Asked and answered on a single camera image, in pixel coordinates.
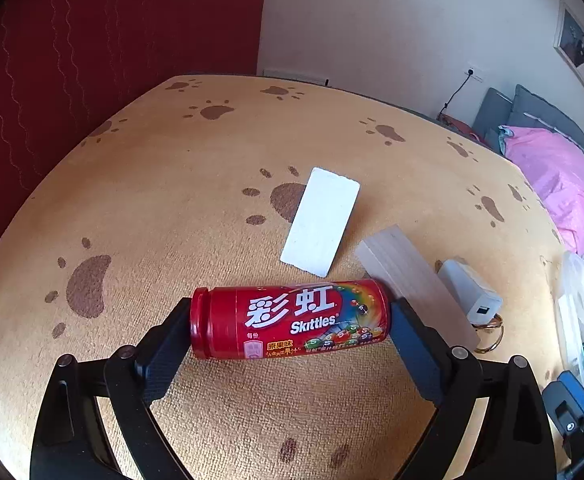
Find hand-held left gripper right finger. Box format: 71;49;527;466
391;297;557;480

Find grey blue bed frame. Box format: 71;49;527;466
473;87;515;153

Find framed wall picture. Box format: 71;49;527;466
553;1;584;108

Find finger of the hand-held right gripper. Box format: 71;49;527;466
542;370;584;413
554;404;584;468

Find red curtain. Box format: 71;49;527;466
0;0;273;286

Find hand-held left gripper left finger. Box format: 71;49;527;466
31;297;195;480

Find black power cable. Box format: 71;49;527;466
439;76;471;111

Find grey pillows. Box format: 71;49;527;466
509;85;584;171

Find gold ring clasp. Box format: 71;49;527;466
472;312;505;353

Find red candy can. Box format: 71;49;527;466
190;277;393;361

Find white USB charger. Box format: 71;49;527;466
438;259;503;326

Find clear plastic bowl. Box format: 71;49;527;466
554;250;584;396

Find pink quilt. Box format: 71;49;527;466
496;126;584;261

